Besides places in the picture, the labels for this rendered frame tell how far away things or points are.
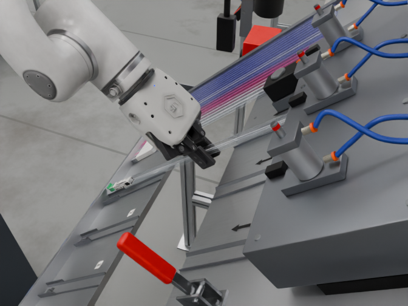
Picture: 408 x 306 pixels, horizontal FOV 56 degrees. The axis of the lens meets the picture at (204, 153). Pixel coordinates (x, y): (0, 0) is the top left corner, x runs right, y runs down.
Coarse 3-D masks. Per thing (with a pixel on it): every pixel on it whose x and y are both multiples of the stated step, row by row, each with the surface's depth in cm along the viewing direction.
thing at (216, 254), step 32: (352, 0) 73; (384, 0) 63; (256, 160) 52; (224, 192) 51; (256, 192) 46; (224, 224) 45; (192, 256) 45; (224, 256) 41; (224, 288) 37; (256, 288) 34; (288, 288) 31
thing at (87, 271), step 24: (144, 168) 83; (120, 192) 82; (144, 192) 72; (120, 216) 71; (144, 216) 66; (96, 240) 70; (72, 264) 70; (96, 264) 62; (48, 288) 69; (72, 288) 61; (96, 288) 56
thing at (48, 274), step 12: (132, 156) 93; (120, 168) 89; (108, 192) 85; (96, 204) 82; (84, 216) 79; (96, 216) 81; (84, 228) 78; (72, 240) 75; (60, 252) 73; (72, 252) 75; (48, 264) 72; (60, 264) 72; (48, 276) 70; (36, 288) 68; (24, 300) 66; (36, 300) 67
